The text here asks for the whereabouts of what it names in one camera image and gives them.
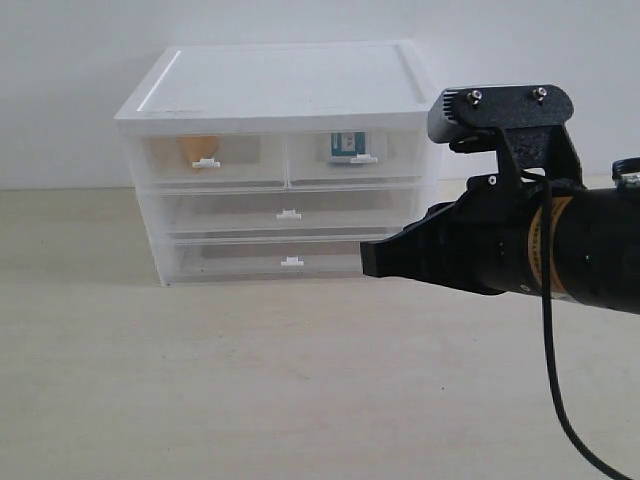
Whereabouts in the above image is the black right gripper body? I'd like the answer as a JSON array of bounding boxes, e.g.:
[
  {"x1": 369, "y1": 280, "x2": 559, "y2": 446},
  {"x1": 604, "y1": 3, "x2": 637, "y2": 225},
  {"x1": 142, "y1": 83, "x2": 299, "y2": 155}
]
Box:
[{"x1": 399, "y1": 174, "x2": 546, "y2": 296}]

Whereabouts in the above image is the white pill bottle blue label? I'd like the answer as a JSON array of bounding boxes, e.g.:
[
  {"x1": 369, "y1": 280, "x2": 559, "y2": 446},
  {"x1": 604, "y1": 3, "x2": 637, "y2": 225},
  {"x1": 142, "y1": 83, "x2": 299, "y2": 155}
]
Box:
[{"x1": 328, "y1": 132, "x2": 369, "y2": 164}]

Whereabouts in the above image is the yellow cheese wedge toy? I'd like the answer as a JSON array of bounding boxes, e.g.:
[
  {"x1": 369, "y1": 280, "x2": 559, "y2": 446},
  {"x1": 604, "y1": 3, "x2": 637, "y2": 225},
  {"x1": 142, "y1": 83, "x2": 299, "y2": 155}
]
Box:
[{"x1": 178, "y1": 136, "x2": 219, "y2": 170}]

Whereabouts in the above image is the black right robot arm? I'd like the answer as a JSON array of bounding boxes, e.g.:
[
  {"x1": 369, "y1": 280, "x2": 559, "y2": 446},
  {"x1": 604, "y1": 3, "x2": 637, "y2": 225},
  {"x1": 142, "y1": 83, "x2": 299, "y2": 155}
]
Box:
[{"x1": 360, "y1": 158, "x2": 639, "y2": 313}]

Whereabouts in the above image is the clear plastic container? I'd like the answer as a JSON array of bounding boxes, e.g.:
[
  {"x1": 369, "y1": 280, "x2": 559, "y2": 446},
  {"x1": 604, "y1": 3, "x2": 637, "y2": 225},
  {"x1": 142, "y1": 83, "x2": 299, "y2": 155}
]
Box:
[
  {"x1": 166, "y1": 235, "x2": 377, "y2": 283},
  {"x1": 156, "y1": 187, "x2": 427, "y2": 238}
]

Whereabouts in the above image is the white plastic drawer cabinet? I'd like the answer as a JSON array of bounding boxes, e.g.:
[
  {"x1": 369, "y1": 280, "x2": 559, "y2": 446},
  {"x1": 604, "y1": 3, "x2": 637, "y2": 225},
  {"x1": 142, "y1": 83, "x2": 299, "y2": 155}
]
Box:
[{"x1": 115, "y1": 41, "x2": 441, "y2": 286}]

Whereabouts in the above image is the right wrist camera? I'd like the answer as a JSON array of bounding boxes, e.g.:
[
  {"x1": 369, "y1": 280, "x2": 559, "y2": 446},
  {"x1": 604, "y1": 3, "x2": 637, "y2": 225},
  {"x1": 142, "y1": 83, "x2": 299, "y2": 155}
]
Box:
[{"x1": 427, "y1": 84, "x2": 584, "y2": 192}]

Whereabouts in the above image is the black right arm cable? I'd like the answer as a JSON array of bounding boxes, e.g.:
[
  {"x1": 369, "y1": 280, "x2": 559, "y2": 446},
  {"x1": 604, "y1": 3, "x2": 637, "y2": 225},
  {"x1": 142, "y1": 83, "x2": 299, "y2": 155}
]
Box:
[{"x1": 539, "y1": 169, "x2": 640, "y2": 480}]

